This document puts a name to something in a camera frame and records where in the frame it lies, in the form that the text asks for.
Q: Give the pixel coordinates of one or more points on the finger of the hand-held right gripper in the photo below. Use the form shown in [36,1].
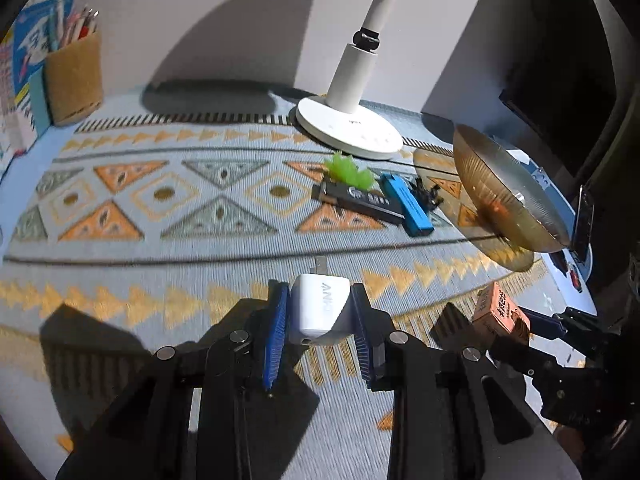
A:
[547,327]
[525,360]

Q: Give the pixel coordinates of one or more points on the amber ribbed glass bowl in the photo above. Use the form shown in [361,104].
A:
[500,185]

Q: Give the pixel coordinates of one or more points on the bunch of pens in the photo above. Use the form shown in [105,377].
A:
[82,22]

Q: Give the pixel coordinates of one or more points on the black flat rectangular bar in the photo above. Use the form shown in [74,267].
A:
[350,197]

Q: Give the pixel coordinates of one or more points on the black monitor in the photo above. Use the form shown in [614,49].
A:
[565,70]

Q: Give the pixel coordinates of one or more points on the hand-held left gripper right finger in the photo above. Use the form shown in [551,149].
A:
[362,330]

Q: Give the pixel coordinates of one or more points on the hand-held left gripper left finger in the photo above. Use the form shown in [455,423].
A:
[275,330]

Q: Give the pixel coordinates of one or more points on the orange eraser block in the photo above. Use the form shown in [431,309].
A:
[500,315]

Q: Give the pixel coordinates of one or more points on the blue rectangular stick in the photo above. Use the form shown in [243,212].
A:
[407,205]

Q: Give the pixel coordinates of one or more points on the small blue box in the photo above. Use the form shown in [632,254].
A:
[39,105]

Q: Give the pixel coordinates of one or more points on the small black toy robot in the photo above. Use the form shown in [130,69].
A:
[427,195]

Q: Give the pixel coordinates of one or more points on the row of books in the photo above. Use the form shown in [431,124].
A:
[15,85]

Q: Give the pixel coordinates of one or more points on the cork pen holder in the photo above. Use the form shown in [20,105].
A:
[72,80]

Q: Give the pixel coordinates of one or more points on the green plastic flame piece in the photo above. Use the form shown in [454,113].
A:
[345,172]

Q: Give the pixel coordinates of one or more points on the dark flat upright device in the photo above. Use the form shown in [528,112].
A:
[584,225]

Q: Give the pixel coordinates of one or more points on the white desk lamp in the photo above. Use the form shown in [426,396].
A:
[350,80]

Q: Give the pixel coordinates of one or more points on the patterned woven table mat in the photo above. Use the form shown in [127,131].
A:
[150,240]

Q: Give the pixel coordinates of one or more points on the white charger plug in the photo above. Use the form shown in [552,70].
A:
[320,305]

